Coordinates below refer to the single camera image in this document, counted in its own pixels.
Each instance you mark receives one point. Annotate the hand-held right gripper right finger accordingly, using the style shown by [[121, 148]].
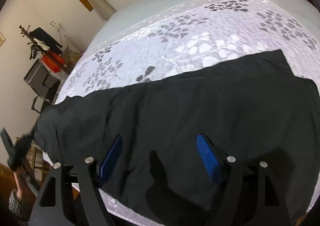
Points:
[[210, 158]]

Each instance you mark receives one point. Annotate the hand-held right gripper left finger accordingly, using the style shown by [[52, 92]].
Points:
[[112, 156]]

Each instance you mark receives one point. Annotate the black pants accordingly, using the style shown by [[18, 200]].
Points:
[[175, 106]]

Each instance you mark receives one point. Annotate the orange bag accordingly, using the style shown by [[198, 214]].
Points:
[[51, 62]]

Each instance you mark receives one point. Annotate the wooden coat rack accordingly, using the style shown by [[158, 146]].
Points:
[[27, 35]]

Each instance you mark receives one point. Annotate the black hanging garment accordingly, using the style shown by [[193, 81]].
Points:
[[45, 37]]

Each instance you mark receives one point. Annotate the white metal stand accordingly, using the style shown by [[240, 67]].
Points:
[[60, 31]]

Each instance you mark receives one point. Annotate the white floral lace blanket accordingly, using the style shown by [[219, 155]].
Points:
[[200, 28]]

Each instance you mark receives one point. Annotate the bed with grey sheet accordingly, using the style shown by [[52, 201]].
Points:
[[150, 1]]

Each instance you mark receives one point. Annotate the black metal frame chair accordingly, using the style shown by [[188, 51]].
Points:
[[37, 73]]

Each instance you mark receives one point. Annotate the framed wall picture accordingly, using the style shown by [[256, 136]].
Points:
[[2, 38]]

